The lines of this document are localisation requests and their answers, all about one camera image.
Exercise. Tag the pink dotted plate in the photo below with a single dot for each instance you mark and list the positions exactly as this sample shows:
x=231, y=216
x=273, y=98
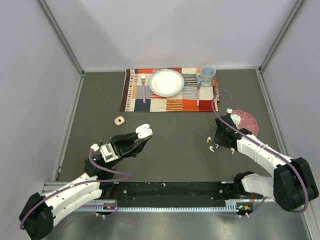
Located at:
x=248, y=122

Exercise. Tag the grey slotted cable duct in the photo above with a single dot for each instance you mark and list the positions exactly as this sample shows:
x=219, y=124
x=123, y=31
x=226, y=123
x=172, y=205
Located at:
x=227, y=207

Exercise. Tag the beige case with black oval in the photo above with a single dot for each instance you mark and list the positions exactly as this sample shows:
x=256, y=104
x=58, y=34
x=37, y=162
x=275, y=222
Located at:
x=120, y=120

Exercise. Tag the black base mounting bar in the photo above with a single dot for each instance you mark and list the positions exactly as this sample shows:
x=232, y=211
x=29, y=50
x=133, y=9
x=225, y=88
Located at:
x=173, y=194

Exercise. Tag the light blue mug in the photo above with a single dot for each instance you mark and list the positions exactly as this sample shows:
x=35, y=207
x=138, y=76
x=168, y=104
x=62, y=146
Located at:
x=206, y=75

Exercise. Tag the multicoloured patchwork placemat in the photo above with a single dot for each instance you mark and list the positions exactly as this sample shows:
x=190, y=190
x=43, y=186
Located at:
x=185, y=101

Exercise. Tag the aluminium frame post right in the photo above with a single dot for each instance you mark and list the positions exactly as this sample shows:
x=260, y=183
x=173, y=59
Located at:
x=283, y=31

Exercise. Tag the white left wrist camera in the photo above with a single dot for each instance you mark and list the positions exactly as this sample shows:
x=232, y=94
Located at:
x=107, y=152

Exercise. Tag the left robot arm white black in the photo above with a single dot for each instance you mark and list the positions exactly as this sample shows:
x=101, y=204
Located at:
x=42, y=213

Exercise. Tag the pink handled knife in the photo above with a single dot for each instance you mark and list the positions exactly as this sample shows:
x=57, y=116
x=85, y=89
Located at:
x=198, y=94

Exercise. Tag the white plate with blue rim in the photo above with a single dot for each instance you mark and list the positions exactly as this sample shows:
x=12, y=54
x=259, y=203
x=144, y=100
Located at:
x=166, y=83

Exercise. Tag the aluminium frame post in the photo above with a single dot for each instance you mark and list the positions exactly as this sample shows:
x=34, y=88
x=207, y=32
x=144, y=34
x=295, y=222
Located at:
x=60, y=35
x=283, y=31

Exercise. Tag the aluminium frame post left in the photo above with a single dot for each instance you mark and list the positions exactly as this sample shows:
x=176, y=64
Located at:
x=60, y=35

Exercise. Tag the white glossy charging case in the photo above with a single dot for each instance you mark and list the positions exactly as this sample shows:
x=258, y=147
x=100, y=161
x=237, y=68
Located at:
x=143, y=131

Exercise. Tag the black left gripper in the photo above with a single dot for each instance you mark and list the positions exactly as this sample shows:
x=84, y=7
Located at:
x=124, y=145

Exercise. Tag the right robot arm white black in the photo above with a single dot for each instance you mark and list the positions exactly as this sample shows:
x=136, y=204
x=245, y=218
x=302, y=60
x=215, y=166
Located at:
x=291, y=183

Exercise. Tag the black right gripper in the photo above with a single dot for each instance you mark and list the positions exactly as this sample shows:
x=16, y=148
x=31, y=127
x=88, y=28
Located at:
x=218, y=139

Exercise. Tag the pink handled metal fork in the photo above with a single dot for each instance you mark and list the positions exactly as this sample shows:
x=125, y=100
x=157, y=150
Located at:
x=143, y=81

